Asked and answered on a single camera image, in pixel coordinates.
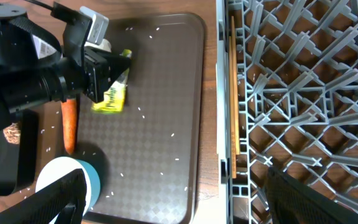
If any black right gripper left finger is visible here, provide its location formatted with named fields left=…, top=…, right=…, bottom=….
left=0, top=169, right=87, bottom=224

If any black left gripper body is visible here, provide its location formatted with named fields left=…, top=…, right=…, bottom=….
left=62, top=46, right=114, bottom=103

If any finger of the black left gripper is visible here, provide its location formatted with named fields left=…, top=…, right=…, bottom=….
left=96, top=49, right=131, bottom=92

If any light blue rice bowl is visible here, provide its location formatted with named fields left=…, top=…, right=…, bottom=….
left=35, top=157, right=101, bottom=216

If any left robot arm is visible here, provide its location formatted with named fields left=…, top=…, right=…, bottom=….
left=0, top=2, right=131, bottom=131

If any wooden chopstick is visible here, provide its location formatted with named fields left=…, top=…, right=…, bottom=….
left=231, top=16, right=241, bottom=155
left=228, top=37, right=237, bottom=179

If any grey dishwasher rack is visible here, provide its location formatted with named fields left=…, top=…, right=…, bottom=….
left=216, top=0, right=358, bottom=223

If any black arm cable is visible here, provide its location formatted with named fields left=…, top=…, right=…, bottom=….
left=23, top=0, right=55, bottom=12

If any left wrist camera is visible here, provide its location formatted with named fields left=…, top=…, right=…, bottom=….
left=80, top=6, right=109, bottom=45

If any brown food scrap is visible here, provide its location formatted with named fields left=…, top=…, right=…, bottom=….
left=3, top=123, right=21, bottom=144

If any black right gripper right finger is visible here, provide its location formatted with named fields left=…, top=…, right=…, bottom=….
left=265, top=167, right=358, bottom=224

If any brown serving tray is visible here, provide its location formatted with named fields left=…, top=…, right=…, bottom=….
left=77, top=14, right=204, bottom=223

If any foil snack wrapper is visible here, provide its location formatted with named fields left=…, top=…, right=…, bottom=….
left=91, top=49, right=132, bottom=114

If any orange carrot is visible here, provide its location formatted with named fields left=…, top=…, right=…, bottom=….
left=61, top=99, right=77, bottom=154

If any white napkin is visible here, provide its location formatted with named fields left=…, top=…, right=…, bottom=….
left=85, top=39, right=111, bottom=52

